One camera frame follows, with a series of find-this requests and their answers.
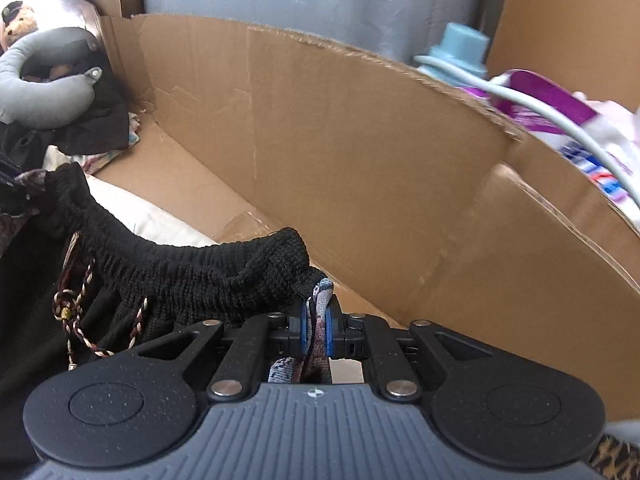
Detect black pants with floral trim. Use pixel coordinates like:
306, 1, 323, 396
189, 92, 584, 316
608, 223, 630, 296
0, 162, 336, 466

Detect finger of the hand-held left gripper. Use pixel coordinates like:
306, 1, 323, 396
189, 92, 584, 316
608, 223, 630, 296
0, 152, 21, 191

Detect small brown teddy bear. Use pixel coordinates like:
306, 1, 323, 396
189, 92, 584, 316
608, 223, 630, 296
0, 0, 40, 48

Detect grey neck pillow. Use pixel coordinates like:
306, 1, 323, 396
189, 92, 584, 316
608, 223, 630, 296
0, 27, 103, 128

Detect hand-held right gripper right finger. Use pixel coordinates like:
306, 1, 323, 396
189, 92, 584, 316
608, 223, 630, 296
320, 302, 499, 402

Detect tall cardboard sheet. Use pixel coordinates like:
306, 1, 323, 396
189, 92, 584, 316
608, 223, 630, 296
482, 0, 640, 111

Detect folded leopard print cloth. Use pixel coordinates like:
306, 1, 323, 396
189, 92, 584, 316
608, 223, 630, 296
587, 432, 640, 480

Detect purple white packet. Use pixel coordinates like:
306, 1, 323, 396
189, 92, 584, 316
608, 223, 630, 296
457, 70, 640, 221

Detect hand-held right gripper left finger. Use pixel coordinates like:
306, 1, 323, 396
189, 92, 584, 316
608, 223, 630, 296
135, 299, 307, 403

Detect black crumpled cloth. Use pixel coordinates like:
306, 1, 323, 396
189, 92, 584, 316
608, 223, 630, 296
0, 65, 132, 156

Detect large brown cardboard box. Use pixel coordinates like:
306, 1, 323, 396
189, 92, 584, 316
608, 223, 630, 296
87, 12, 640, 421

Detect white cable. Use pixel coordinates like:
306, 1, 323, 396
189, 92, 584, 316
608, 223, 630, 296
415, 55, 640, 181

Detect cream bear printed blanket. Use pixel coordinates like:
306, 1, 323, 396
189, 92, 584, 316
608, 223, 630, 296
42, 145, 281, 248

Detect grey plastic wrapped appliance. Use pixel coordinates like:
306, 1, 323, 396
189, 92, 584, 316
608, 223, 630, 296
140, 0, 521, 68

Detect floral patterned cloth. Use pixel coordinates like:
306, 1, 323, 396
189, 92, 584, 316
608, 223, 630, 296
42, 110, 146, 176

